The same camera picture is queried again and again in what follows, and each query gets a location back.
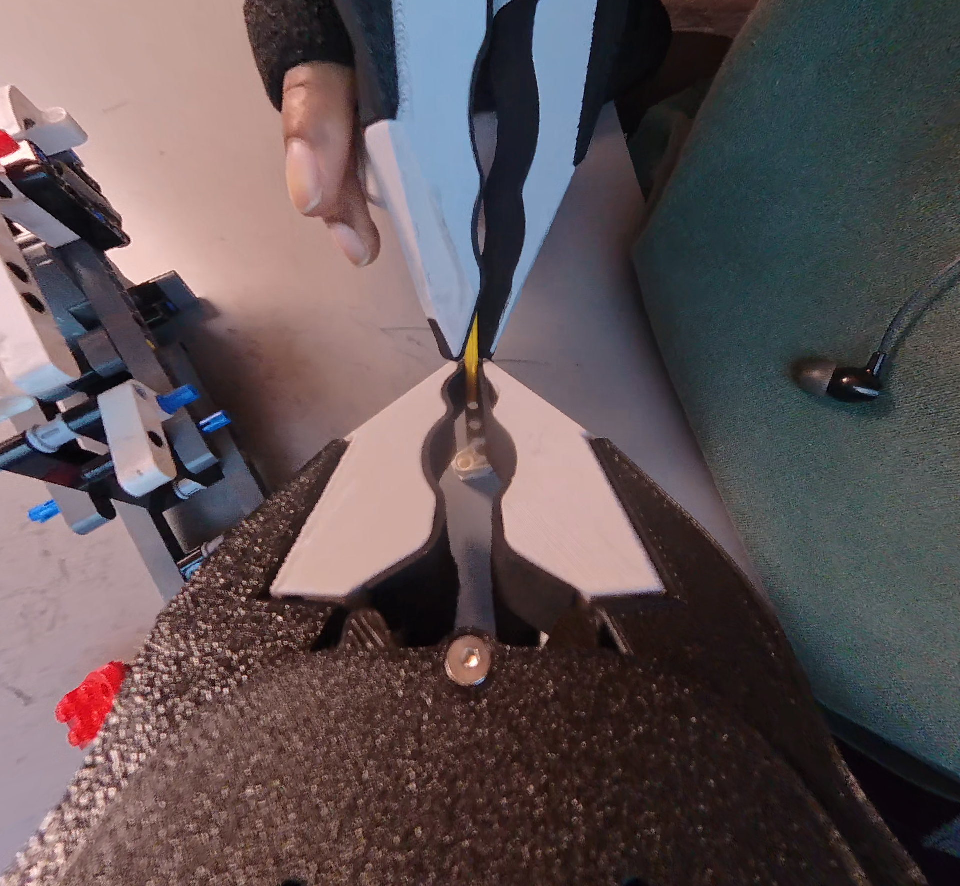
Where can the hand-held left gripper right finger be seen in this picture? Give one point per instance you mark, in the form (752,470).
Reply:
(570,511)

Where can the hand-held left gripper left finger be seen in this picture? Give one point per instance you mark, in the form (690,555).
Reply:
(360,511)

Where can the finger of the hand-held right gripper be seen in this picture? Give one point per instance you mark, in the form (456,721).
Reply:
(435,75)
(559,113)

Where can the yellow brick axle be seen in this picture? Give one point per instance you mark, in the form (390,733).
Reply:
(472,353)

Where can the white brick toy truck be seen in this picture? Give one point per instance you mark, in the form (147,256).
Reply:
(112,376)

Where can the red brick stack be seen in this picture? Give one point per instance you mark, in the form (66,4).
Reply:
(90,702)

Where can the grey desk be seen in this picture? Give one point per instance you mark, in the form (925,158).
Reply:
(187,225)

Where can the person's right hand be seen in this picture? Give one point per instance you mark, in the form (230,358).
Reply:
(322,150)

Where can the black chair armrest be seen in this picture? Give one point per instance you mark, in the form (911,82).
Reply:
(652,60)

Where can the person's green sweatshirt torso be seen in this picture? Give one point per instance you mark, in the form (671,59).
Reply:
(810,376)

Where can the black earbud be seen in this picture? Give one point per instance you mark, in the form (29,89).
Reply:
(847,382)

